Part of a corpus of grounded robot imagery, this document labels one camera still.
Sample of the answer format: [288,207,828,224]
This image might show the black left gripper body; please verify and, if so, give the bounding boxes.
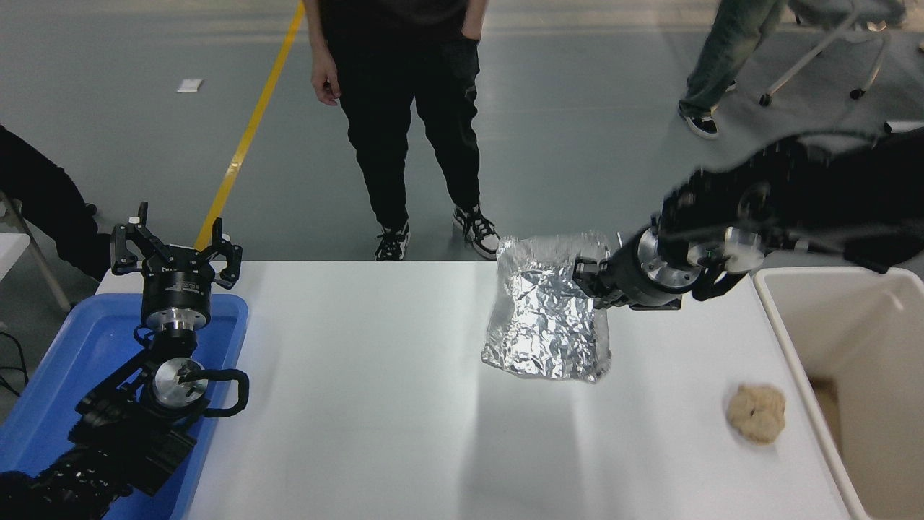
[141,248,216,323]

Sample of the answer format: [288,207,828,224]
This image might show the blue plastic tray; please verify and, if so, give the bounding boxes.
[0,292,250,520]

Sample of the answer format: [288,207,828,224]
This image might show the foil tray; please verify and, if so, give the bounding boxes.
[481,231,614,384]

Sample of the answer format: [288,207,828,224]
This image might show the standing person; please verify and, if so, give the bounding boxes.
[303,0,501,262]

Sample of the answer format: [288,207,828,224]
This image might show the walking person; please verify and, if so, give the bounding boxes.
[678,0,789,140]

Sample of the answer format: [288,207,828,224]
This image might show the grey wheeled office chair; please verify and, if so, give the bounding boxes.
[758,0,907,108]

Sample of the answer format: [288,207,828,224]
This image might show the grey metal chair leg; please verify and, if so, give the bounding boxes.
[0,191,73,313]

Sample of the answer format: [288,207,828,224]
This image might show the seated person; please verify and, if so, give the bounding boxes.
[0,126,116,282]

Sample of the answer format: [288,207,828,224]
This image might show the large pale bin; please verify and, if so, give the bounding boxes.
[753,266,924,520]

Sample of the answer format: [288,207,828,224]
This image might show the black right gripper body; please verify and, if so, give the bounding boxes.
[603,229,681,311]

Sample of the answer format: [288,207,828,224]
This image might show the thin black cable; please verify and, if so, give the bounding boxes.
[0,330,30,397]

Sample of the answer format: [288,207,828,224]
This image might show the person's right hand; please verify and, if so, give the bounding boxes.
[311,45,342,107]

